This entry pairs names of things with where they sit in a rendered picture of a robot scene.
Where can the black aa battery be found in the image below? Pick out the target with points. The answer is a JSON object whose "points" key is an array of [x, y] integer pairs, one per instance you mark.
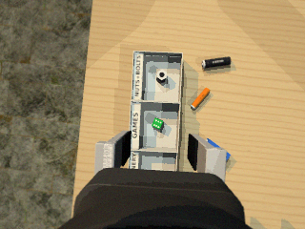
{"points": [[216, 62]]}

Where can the green die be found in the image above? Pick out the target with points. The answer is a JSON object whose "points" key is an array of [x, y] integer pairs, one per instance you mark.
{"points": [[157, 123]]}

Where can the orange aaa battery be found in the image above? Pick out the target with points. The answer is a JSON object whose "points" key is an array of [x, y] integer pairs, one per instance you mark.
{"points": [[200, 98]]}

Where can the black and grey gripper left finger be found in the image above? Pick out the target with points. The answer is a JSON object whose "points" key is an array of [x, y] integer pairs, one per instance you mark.
{"points": [[114, 152]]}

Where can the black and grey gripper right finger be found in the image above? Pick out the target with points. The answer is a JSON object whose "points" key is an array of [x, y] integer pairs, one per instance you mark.
{"points": [[205, 158]]}

